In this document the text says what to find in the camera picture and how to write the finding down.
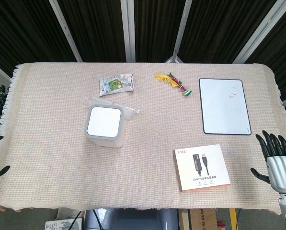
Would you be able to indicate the clear plastic bag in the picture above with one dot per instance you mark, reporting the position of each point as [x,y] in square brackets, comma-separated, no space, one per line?
[130,112]

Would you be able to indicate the silver snack packet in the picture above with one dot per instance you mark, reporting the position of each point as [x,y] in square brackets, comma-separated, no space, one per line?
[115,84]

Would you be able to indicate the colourful feather shuttlecock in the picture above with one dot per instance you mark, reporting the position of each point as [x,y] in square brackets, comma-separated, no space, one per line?
[171,81]

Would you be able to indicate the beige woven tablecloth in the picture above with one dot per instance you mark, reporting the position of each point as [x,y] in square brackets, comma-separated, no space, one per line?
[61,167]

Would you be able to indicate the white board with black rim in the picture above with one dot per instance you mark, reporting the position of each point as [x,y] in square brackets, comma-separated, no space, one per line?
[224,106]

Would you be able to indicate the white lidded trash bin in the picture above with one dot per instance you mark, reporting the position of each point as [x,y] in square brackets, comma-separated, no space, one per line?
[104,141]

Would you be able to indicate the brown cardboard box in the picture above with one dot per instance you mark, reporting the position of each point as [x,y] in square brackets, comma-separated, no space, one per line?
[205,219]

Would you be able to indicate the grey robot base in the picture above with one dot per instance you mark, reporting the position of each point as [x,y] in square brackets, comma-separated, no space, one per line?
[135,219]

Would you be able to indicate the white plastic container lid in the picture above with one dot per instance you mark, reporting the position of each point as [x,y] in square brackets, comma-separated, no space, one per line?
[103,121]

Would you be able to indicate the yellow metal post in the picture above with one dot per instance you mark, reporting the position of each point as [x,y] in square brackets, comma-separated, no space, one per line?
[232,219]

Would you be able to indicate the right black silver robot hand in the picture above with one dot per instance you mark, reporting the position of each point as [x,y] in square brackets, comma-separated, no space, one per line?
[280,167]

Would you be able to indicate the printed book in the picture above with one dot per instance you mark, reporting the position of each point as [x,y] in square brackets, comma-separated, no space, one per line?
[61,225]

